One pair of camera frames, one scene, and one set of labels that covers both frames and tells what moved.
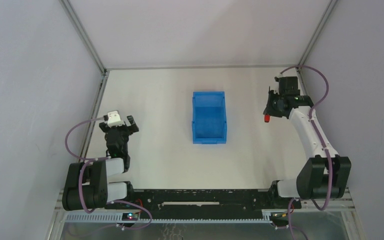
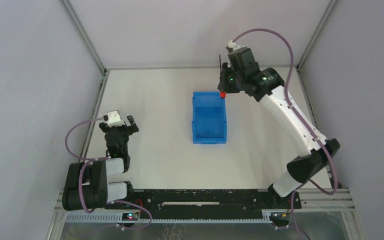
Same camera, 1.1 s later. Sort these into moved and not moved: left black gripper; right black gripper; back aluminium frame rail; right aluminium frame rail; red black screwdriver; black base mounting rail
Moved: red black screwdriver; right black gripper
Not moved: left black gripper; right aluminium frame rail; back aluminium frame rail; black base mounting rail
